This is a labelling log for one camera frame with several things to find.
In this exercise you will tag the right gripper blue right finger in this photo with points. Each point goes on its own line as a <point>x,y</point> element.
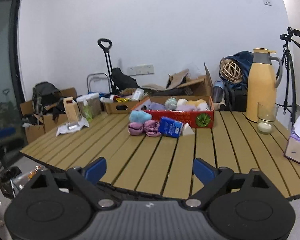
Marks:
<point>204,171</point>

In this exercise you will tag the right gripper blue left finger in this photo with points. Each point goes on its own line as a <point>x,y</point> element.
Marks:
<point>95,170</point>

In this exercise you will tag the white triangular sponge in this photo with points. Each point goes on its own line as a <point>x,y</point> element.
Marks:
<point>187,130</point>

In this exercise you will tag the blue tissue pack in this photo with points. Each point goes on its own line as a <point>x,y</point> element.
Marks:
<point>169,127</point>

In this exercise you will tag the yellow white plush toy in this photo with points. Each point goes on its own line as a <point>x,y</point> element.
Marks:
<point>200,105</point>

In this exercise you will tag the blue fluffy cloud toy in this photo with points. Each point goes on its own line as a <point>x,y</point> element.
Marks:
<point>139,116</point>

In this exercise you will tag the pink satin scrunchie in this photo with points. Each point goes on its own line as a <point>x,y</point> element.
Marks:
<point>135,128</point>
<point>151,128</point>

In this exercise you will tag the purple knitted cloth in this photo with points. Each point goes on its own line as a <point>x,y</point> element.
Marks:
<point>154,106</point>

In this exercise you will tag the lilac towel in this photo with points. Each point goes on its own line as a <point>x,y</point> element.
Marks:
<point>186,108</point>

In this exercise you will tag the white paper sheet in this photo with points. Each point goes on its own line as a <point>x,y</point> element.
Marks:
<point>63,129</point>

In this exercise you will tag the green spray bottle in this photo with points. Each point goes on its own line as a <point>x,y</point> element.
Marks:
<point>87,111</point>

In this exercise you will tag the red cardboard pumpkin box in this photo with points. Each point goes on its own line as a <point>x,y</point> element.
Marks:
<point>196,119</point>

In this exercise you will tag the small brown cardboard box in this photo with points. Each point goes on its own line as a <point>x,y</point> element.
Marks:
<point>118,105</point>

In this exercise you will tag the floor cardboard box left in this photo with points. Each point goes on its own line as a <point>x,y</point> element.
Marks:
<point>52,117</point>

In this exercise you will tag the clear drinking glass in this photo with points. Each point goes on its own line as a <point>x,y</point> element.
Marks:
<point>266,115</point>

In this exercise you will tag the blue water bottle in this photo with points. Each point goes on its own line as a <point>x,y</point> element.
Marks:
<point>217,91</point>

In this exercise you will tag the black backpack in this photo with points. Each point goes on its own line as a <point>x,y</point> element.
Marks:
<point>44,94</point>

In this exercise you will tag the black waste bin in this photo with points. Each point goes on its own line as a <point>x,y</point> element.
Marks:
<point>5,181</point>

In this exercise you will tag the white plastic container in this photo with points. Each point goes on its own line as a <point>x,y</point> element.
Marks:
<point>138,94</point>

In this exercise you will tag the large open cardboard box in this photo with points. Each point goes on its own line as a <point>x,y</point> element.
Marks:
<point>201,85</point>

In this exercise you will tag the black trolley bag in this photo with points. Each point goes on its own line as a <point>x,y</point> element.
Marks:
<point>123,81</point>

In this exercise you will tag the yellow thermos jug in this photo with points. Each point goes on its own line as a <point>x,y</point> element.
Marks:
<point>264,77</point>

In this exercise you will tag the woven rattan ball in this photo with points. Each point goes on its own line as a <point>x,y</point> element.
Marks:
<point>230,71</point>

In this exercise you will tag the dark blue velvet cloth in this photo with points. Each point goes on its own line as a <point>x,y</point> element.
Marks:
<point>244,59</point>

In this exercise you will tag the metal folding stool frame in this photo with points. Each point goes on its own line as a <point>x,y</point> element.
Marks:
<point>98,83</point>

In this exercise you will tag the white wall socket strip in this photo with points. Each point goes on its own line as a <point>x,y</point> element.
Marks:
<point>144,69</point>

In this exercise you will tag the black camera tripod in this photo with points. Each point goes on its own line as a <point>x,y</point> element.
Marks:
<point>289,103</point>

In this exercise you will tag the black video camera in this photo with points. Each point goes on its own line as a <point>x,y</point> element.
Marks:
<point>291,32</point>

